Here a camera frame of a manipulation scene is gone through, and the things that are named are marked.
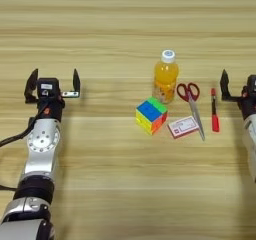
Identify orange juice bottle white cap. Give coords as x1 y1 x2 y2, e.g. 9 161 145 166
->
152 49 180 105

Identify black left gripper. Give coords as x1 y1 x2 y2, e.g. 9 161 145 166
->
23 68 81 122

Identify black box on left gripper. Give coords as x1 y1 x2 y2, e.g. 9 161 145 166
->
36 77 61 100

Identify multicoloured puzzle cube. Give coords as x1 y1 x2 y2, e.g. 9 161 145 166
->
135 96 169 136

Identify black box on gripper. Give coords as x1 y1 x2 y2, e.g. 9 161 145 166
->
36 77 61 100
246 74 256 94

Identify red marker pen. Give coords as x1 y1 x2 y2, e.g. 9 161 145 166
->
210 87 221 133

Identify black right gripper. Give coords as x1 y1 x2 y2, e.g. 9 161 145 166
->
219 68 256 121

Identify small red white card box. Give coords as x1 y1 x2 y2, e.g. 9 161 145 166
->
167 115 200 140

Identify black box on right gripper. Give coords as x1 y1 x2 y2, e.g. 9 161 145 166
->
246 74 256 94

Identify red handled scissors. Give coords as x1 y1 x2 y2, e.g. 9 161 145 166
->
176 82 206 142

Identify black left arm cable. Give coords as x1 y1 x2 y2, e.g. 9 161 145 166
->
0 98 51 192

